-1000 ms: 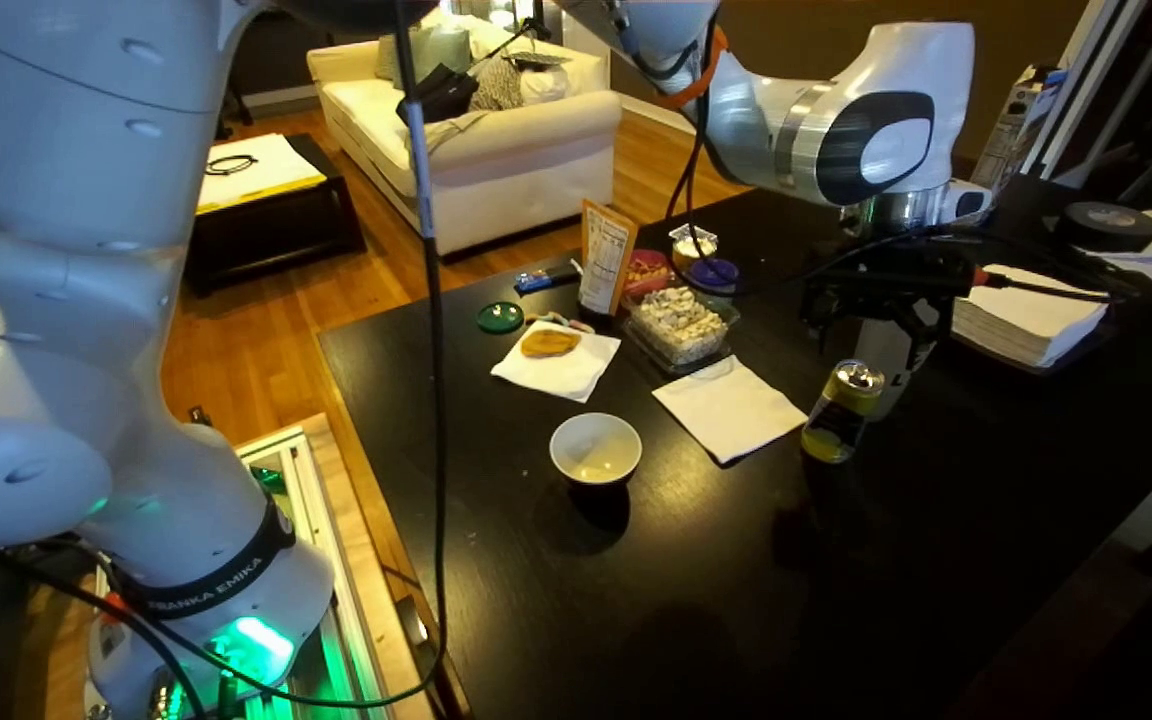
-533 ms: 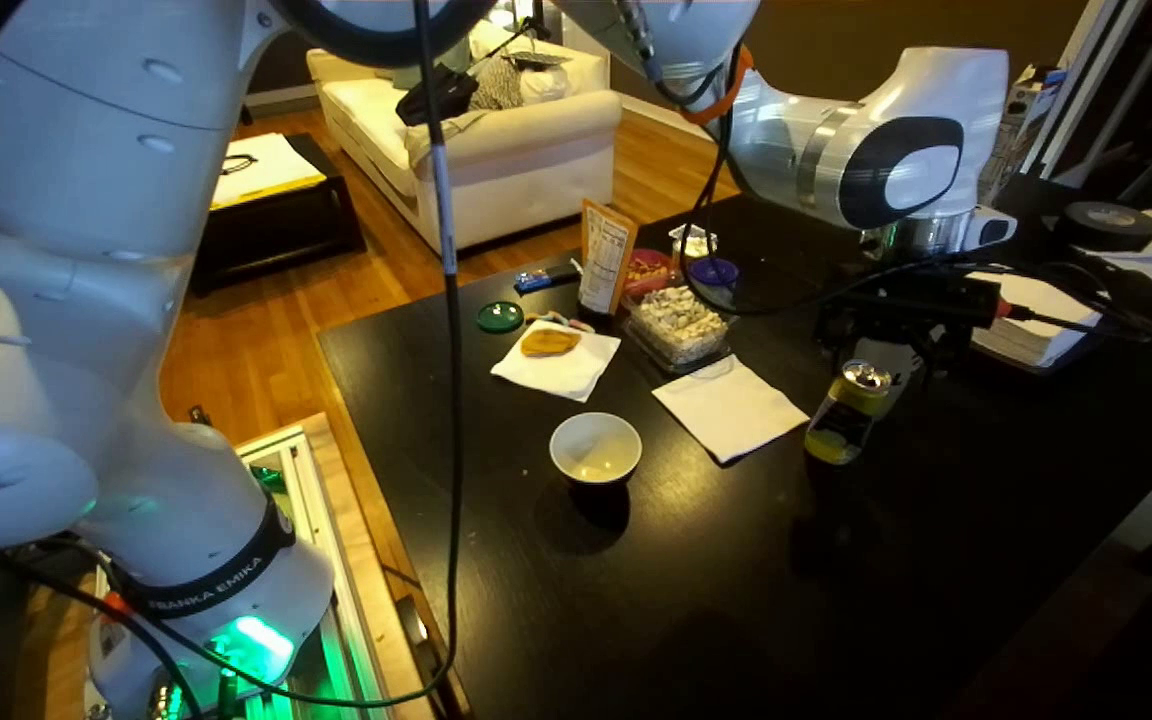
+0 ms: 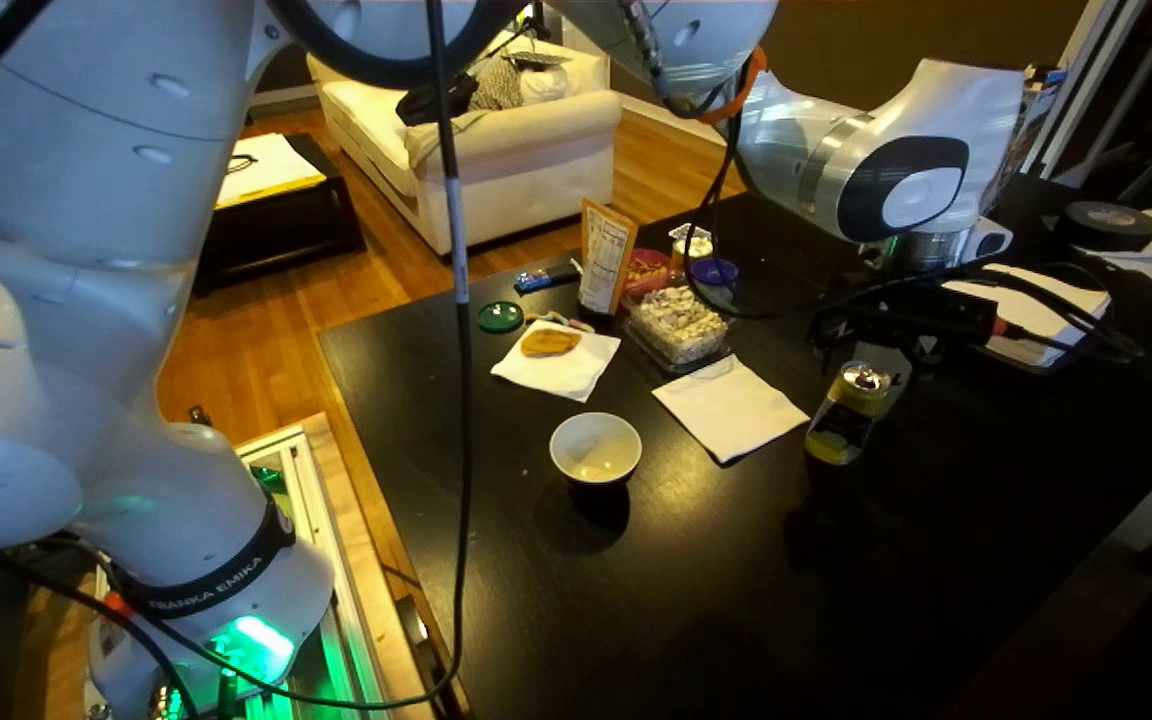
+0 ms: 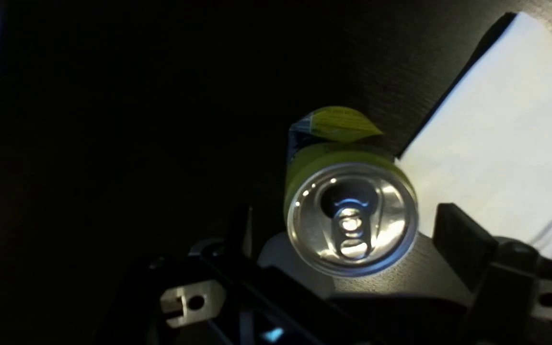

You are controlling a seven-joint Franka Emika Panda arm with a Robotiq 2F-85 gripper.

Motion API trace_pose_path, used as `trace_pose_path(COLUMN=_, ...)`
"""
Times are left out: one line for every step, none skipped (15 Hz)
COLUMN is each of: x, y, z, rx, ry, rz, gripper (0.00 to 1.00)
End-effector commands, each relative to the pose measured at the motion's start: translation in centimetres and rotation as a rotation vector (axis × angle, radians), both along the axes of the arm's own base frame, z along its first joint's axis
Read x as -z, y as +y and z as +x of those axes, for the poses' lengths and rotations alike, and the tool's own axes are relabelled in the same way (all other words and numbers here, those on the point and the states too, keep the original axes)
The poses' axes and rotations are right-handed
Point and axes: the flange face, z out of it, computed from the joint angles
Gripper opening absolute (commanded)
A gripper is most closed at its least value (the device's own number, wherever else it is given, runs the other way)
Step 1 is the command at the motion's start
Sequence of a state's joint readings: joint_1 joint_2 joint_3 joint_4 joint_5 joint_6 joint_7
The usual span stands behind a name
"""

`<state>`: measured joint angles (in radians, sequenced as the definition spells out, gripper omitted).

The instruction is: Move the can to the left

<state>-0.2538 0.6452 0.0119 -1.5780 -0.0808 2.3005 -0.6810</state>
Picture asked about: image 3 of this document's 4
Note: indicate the round green plastic lid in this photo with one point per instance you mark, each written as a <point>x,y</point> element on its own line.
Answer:
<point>503,317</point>

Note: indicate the black round tape roll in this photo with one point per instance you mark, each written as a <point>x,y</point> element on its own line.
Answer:
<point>1105,220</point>

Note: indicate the plain white paper napkin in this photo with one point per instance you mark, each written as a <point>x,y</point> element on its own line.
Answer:
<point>729,407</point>

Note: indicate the blue snack packet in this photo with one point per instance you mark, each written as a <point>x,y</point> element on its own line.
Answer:
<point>547,279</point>

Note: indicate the white sofa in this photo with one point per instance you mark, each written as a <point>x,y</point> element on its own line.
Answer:
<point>498,141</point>

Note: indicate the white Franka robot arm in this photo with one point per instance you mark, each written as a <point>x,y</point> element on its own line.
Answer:
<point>81,173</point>

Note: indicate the orange and white food pouch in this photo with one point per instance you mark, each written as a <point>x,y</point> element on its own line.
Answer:
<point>607,259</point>

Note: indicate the dark low coffee table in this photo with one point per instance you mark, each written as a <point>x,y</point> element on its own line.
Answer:
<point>276,213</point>

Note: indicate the clear plastic popcorn container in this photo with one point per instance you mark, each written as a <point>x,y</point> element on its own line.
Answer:
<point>678,326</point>

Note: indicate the white flat notebook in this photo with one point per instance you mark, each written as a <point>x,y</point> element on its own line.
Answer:
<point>1037,305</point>

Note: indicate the brown cookie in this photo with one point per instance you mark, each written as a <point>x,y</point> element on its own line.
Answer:
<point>551,343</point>

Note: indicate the white napkin under cookie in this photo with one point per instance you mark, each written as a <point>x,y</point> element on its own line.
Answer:
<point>563,367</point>

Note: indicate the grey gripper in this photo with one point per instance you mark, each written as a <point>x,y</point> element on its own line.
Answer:
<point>878,368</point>

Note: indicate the black power box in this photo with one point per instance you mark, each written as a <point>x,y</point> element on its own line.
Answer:
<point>909,317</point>

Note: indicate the small white bowl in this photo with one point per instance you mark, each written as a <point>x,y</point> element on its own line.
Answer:
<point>593,447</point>

